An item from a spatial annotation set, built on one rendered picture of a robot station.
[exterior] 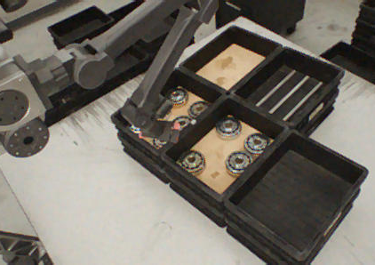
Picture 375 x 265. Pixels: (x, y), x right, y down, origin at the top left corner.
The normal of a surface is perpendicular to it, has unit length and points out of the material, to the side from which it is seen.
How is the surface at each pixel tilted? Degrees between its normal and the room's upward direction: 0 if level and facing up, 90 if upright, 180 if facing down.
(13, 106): 90
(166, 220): 0
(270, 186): 0
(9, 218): 0
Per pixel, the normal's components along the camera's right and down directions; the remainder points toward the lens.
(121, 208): -0.11, -0.65
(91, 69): 0.62, 0.53
